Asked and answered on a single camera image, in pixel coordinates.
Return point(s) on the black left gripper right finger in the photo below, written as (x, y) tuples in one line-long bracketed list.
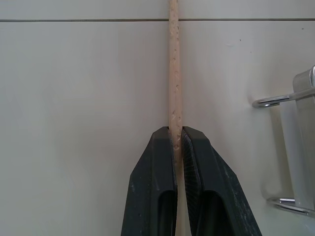
[(211, 177)]

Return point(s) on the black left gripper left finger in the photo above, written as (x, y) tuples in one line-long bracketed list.
[(150, 177)]

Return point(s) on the light wooden chopstick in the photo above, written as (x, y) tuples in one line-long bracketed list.
[(175, 73)]

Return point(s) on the silver metal drip tray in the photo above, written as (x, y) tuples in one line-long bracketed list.
[(304, 147)]

